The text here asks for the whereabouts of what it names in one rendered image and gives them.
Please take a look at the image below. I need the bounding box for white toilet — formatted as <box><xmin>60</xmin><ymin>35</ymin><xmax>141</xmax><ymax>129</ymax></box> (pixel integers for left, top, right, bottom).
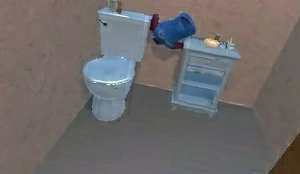
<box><xmin>74</xmin><ymin>5</ymin><xmax>154</xmax><ymax>127</ymax></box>

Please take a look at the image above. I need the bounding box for pale blue bathroom cabinet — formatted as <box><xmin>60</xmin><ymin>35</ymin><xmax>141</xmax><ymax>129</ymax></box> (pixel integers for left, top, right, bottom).
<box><xmin>168</xmin><ymin>34</ymin><xmax>244</xmax><ymax>123</ymax></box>

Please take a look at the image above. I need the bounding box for dark red towel holder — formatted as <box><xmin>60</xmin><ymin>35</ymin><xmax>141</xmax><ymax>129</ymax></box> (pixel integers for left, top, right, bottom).
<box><xmin>146</xmin><ymin>12</ymin><xmax>189</xmax><ymax>52</ymax></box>

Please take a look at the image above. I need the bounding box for orange soap bar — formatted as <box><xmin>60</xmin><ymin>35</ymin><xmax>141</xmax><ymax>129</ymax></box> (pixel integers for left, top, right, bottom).
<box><xmin>202</xmin><ymin>36</ymin><xmax>221</xmax><ymax>50</ymax></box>

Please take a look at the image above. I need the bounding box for silver tap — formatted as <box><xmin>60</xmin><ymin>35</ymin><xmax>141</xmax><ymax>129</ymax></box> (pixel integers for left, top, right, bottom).
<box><xmin>219</xmin><ymin>35</ymin><xmax>237</xmax><ymax>53</ymax></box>

